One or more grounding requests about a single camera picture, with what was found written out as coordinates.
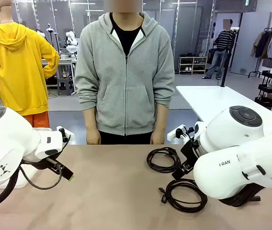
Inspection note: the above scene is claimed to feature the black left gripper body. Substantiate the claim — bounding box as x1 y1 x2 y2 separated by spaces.
22 154 64 172

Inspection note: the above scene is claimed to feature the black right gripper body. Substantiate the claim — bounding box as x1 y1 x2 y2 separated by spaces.
180 139 200 169

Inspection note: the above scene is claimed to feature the thick black cable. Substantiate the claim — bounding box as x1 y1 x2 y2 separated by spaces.
146 147 182 173

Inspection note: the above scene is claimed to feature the person's left forearm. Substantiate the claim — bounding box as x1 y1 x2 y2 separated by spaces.
153 104 170 130

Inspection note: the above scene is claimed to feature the person's right forearm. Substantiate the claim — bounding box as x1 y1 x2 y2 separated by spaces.
82 108 99 130

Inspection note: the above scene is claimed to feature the person's left hand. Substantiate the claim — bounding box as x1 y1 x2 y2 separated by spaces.
149 127 166 145

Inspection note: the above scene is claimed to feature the person's right hand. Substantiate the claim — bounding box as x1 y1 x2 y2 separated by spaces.
86 127 102 145

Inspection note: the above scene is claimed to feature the white side table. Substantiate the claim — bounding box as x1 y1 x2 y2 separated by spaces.
175 85 272 139

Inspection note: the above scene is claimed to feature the grey step stool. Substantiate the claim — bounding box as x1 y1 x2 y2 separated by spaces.
57 76 76 96

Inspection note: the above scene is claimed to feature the person in grey hoodie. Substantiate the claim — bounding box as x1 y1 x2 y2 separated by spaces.
74 0 176 145

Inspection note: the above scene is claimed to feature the black pole stand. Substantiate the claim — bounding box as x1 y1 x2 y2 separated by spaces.
218 26 240 87

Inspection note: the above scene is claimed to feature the wooden shoe rack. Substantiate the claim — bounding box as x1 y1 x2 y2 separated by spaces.
178 55 208 75

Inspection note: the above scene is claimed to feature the black utility cart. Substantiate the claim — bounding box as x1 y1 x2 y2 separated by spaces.
254 69 272 108

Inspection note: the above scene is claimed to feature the white lab workbench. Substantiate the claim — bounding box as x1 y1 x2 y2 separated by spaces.
41 51 79 95

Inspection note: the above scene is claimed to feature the mannequin in yellow hoodie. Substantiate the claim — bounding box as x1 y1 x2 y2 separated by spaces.
0 0 60 128

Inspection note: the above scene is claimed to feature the man in striped shirt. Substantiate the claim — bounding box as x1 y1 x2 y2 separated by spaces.
203 19 237 80

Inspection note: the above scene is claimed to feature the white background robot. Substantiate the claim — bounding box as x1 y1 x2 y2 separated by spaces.
65 30 79 53

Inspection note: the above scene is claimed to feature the black clothes rack with garments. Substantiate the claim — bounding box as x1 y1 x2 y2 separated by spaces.
248 26 272 79

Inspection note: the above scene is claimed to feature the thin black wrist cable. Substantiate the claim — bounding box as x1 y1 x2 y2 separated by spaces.
18 162 63 190

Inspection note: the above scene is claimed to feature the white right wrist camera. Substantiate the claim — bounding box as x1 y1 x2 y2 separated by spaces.
166 124 195 142

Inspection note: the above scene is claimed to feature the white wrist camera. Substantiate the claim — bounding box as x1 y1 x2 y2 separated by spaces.
166 124 195 142
56 125 75 145

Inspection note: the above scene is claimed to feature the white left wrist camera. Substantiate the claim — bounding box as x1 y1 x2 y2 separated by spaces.
56 125 75 145

